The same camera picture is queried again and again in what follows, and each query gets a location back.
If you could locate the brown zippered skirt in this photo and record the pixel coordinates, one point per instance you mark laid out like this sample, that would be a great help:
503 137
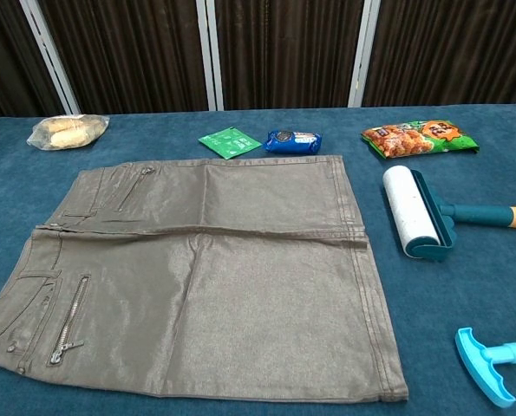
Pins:
240 281

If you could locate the green sachet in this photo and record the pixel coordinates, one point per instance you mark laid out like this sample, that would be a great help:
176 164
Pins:
229 143

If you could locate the orange green snack bag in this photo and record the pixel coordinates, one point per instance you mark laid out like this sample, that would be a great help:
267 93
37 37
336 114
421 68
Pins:
418 138

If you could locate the blue cookie pack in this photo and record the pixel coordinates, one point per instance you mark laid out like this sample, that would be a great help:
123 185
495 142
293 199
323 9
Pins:
292 142

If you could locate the clear bag of biscuits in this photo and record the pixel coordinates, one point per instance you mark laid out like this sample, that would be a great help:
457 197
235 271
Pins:
67 132

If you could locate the dark folding screen panel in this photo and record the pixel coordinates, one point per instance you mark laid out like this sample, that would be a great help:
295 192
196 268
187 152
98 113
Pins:
132 52
283 52
1 56
448 52

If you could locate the blue toy pump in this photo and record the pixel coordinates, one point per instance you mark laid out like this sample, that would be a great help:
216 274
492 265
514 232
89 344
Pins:
474 364

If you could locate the blue tablecloth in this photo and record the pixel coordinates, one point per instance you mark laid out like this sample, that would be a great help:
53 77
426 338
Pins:
457 294

